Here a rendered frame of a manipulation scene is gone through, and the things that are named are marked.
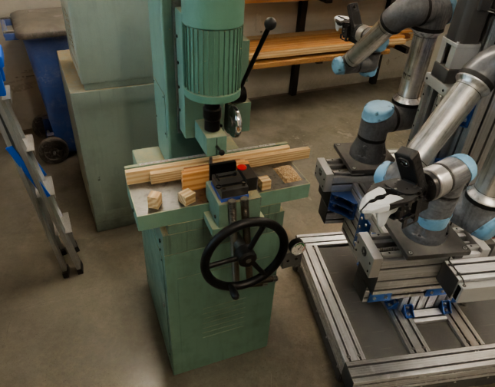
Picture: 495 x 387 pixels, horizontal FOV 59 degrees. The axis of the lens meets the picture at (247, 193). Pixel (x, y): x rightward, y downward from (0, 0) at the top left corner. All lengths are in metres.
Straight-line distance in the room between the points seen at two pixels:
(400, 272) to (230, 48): 0.91
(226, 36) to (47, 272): 1.73
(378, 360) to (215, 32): 1.37
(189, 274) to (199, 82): 0.68
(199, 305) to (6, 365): 0.93
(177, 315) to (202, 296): 0.12
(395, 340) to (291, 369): 0.47
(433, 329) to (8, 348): 1.88
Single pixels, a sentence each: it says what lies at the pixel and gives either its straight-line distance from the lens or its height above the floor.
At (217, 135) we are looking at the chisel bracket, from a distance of 1.43.
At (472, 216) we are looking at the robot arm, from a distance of 1.40.
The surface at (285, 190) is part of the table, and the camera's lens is 1.50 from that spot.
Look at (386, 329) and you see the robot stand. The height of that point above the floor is 0.21.
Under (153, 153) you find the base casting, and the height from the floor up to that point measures 0.80.
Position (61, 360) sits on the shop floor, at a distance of 2.20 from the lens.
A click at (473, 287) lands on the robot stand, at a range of 1.60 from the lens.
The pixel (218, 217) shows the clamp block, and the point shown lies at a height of 0.91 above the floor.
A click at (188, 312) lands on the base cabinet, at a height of 0.39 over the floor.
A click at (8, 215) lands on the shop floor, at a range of 3.05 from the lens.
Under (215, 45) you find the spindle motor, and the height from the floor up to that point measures 1.37.
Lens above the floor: 1.76
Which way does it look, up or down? 36 degrees down
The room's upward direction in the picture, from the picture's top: 4 degrees clockwise
